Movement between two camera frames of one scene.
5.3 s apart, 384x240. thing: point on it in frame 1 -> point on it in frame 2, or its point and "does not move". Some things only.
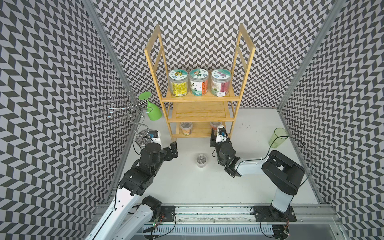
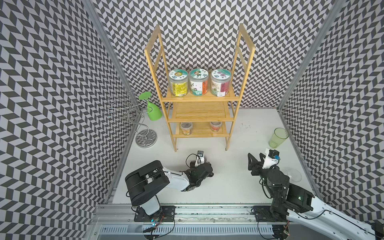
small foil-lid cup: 186,128 does not move
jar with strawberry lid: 198,81 does not move
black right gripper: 212,141 -> 255,165
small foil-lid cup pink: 214,125 does not move
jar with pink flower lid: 220,82 does not move
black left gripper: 173,153 -> 192,167
